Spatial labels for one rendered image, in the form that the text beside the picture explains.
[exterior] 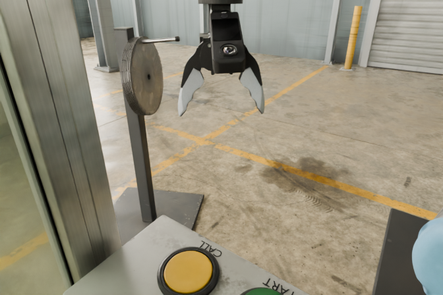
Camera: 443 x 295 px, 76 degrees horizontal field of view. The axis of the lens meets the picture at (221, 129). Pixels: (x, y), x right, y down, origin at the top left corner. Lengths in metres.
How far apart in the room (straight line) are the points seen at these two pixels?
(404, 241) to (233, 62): 0.40
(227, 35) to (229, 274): 0.31
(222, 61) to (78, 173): 0.23
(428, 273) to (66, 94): 0.31
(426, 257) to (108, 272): 0.26
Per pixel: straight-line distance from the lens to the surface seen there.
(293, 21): 6.19
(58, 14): 0.22
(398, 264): 0.53
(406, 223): 0.61
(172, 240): 0.29
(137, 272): 0.27
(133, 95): 1.13
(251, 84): 0.49
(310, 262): 1.50
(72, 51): 0.22
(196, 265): 0.26
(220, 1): 0.46
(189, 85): 0.48
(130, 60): 1.13
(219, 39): 0.42
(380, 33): 5.73
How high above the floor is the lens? 1.10
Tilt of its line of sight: 25 degrees down
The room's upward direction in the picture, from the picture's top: straight up
